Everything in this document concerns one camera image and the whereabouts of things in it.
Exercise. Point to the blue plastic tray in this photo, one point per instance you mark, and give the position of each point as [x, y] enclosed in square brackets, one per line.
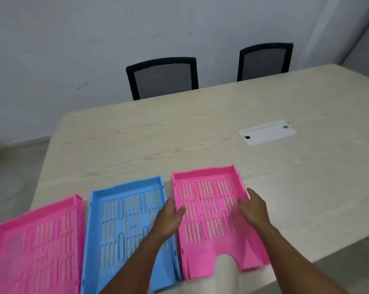
[117, 217]

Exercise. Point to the person's right forearm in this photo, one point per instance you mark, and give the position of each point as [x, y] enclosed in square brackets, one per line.
[294, 263]

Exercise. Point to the person's right hand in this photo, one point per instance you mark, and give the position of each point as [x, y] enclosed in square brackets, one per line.
[255, 211]

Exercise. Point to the person's left forearm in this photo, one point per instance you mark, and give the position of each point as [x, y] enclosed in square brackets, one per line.
[132, 266]

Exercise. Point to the pink plastic tray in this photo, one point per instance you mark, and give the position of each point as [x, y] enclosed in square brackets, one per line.
[34, 241]
[209, 211]

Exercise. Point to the black mesh office chair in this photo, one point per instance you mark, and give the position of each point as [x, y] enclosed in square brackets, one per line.
[264, 61]
[163, 78]

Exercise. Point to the person's left hand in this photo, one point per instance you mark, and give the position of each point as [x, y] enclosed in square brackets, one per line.
[166, 220]

